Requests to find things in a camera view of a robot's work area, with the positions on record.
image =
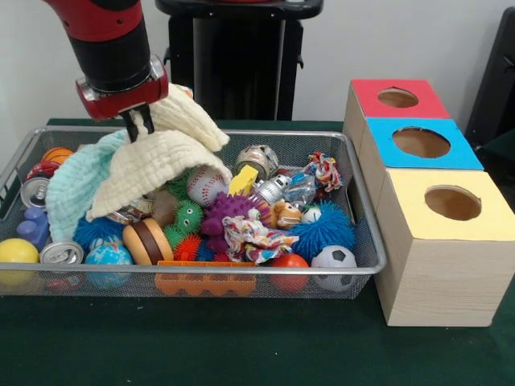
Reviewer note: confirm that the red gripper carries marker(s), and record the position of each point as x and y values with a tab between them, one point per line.
124	100

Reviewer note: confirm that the cream waffle cloth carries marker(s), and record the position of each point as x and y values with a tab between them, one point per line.
153	169

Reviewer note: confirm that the orange basketball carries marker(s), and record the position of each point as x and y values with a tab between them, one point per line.
56	154

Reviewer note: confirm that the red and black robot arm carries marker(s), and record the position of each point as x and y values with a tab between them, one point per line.
108	52

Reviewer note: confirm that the wooden box with three holes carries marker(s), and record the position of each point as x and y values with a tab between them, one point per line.
438	281

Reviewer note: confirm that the mint green cloth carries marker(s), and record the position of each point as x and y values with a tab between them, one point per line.
76	185

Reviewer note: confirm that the white baseball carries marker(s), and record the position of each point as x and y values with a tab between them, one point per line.
207	187

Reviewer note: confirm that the toy hamburger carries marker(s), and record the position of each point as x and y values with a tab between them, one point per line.
147	241

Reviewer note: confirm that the crushed drink can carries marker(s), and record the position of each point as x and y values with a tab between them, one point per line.
257	161

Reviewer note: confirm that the purple spiky toy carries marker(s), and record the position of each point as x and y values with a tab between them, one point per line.
229	211

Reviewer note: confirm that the crushed clear plastic bottle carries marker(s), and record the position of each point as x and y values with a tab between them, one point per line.
301	189

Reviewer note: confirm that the blue puffer ball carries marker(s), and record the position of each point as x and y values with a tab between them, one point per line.
322	237

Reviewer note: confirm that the soccer ball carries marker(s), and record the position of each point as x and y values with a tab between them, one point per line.
333	257

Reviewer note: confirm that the dark green table cloth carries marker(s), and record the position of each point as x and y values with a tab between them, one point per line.
503	149
241	342

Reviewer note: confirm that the black chair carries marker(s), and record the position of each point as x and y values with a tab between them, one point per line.
495	80

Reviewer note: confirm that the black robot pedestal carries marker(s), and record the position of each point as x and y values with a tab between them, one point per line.
241	60

